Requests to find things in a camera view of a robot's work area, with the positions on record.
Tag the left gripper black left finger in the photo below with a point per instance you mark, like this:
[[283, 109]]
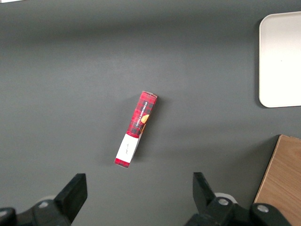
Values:
[[70, 200]]

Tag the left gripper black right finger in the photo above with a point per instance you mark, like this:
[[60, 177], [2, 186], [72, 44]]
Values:
[[207, 207]]

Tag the wooden drawer cabinet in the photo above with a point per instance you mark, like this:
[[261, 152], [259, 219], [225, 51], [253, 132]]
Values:
[[282, 176]]

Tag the red plaid cookie box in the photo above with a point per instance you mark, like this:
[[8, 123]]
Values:
[[138, 117]]

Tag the beige plastic tray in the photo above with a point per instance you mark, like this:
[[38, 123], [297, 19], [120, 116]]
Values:
[[282, 58]]

